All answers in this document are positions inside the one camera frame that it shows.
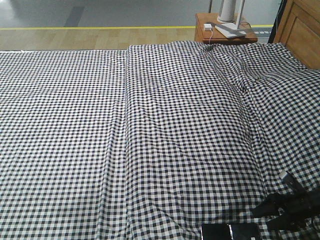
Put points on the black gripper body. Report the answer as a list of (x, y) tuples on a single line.
[(291, 210)]

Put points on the black foldable phone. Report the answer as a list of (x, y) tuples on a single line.
[(234, 231)]

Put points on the checkered bed sheet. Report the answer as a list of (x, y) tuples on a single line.
[(62, 145)]

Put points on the checkered duvet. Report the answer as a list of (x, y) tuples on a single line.
[(209, 128)]

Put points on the wooden headboard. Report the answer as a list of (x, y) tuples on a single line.
[(299, 31)]

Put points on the white charger block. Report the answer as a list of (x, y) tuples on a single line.
[(207, 27)]

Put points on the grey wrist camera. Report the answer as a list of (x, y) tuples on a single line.
[(289, 180)]

